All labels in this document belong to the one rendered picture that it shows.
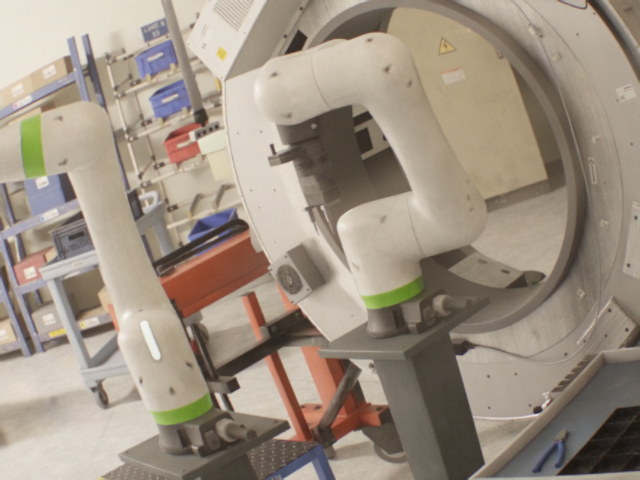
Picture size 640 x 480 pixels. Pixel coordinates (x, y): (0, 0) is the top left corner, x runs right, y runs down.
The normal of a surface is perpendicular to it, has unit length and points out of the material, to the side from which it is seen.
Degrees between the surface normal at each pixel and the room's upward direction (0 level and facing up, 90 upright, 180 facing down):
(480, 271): 27
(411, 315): 81
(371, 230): 88
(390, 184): 76
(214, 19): 90
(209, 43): 90
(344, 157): 95
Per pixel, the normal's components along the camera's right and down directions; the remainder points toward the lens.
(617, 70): -0.65, 0.36
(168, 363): 0.45, 0.02
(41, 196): -0.06, 0.22
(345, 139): 0.74, 0.07
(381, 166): 0.66, -0.20
